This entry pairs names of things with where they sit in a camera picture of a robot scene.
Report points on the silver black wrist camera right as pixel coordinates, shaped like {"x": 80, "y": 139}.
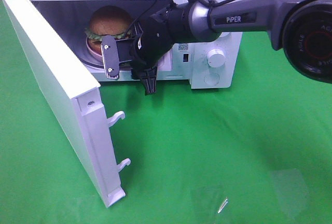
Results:
{"x": 110, "y": 57}

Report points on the burger with lettuce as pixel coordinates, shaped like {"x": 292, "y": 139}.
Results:
{"x": 109, "y": 20}

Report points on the clear tape patch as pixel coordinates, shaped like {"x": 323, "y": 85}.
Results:
{"x": 210, "y": 204}
{"x": 291, "y": 192}

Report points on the clear tape patch centre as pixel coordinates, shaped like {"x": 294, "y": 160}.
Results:
{"x": 210, "y": 204}

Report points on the white microwave oven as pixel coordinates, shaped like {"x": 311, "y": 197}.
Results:
{"x": 56, "y": 28}

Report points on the glass turntable plate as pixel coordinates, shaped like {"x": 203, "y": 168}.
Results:
{"x": 93, "y": 63}

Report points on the round door release button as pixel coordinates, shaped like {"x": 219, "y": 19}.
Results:
{"x": 212, "y": 79}

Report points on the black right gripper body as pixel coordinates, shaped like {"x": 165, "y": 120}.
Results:
{"x": 160, "y": 31}

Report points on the pink plate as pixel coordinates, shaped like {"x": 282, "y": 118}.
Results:
{"x": 94, "y": 48}

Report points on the white microwave door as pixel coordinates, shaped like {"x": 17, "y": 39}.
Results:
{"x": 73, "y": 95}

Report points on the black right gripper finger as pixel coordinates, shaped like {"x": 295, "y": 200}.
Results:
{"x": 148, "y": 78}

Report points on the clear tape patch right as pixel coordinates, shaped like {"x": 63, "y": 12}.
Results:
{"x": 291, "y": 192}

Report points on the white timer knob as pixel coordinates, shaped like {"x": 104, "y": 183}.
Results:
{"x": 216, "y": 58}

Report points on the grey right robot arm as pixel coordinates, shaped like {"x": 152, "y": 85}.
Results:
{"x": 302, "y": 28}

